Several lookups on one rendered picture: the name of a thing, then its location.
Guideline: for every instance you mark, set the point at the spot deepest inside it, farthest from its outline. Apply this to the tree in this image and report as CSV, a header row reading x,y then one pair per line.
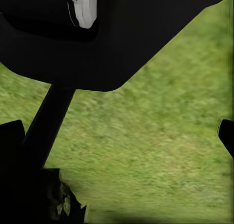
x,y
27,190

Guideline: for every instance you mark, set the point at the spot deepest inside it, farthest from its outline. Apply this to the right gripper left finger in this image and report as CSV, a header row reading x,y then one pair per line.
x,y
12,135

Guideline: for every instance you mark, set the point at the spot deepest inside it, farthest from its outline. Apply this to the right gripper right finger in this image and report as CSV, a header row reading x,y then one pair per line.
x,y
226,135

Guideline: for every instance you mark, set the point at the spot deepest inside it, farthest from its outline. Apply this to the bush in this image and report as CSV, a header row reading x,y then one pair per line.
x,y
66,204

